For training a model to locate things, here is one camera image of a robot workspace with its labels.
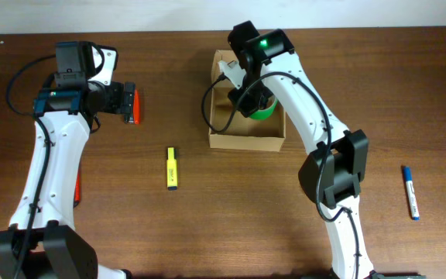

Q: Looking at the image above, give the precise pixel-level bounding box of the red black stapler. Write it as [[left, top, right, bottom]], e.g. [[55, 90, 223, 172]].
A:
[[127, 89, 141, 125]]

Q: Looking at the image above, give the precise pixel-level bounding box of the green tape roll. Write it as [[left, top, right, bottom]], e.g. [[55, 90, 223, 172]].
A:
[[250, 98, 278, 120]]

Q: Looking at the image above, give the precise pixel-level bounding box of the cardboard box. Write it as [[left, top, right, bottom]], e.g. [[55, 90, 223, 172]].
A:
[[208, 49, 287, 153]]

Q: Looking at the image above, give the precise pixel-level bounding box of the blue white marker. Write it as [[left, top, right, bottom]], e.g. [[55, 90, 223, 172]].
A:
[[402, 166, 420, 221]]

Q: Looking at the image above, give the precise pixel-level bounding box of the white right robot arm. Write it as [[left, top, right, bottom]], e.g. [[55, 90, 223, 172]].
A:
[[221, 21, 374, 278]]

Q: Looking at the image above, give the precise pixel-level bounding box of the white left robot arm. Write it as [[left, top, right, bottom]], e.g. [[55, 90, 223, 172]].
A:
[[0, 41, 140, 278]]

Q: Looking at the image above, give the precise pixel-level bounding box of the yellow highlighter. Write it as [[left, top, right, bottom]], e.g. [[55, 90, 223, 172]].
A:
[[166, 147, 178, 191]]

